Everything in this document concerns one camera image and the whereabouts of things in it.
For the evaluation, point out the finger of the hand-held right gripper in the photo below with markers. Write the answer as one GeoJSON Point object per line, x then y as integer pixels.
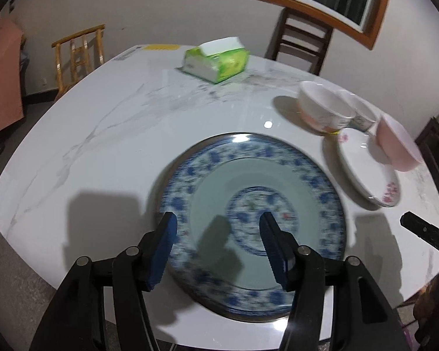
{"type": "Point", "coordinates": [426, 231]}

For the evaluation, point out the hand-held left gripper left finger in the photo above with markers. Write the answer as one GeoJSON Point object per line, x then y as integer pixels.
{"type": "Point", "coordinates": [164, 252]}

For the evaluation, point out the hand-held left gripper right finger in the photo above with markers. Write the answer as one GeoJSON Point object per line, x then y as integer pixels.
{"type": "Point", "coordinates": [275, 254]}

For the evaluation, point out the white plate with pink flowers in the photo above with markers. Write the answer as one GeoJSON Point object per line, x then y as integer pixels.
{"type": "Point", "coordinates": [364, 168]}

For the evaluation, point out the blue patterned plate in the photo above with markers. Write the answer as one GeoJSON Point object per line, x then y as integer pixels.
{"type": "Point", "coordinates": [219, 182]}

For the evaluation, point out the small white bowl blue print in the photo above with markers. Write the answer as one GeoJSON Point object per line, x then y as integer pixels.
{"type": "Point", "coordinates": [364, 115]}

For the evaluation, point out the white bowl with pink print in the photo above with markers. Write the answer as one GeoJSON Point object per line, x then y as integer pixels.
{"type": "Point", "coordinates": [323, 108]}

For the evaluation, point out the dark carved wooden chair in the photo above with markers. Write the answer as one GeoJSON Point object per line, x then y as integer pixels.
{"type": "Point", "coordinates": [437, 161]}

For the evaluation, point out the green tissue pack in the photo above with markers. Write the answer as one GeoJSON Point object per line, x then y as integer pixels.
{"type": "Point", "coordinates": [216, 62]}

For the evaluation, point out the yellow sticker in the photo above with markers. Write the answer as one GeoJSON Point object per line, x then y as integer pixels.
{"type": "Point", "coordinates": [162, 48]}

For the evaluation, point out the light wooden chair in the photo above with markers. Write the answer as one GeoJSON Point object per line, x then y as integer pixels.
{"type": "Point", "coordinates": [78, 58]}

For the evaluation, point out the orange cardboard box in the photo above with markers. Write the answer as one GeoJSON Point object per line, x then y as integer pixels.
{"type": "Point", "coordinates": [2, 76]}

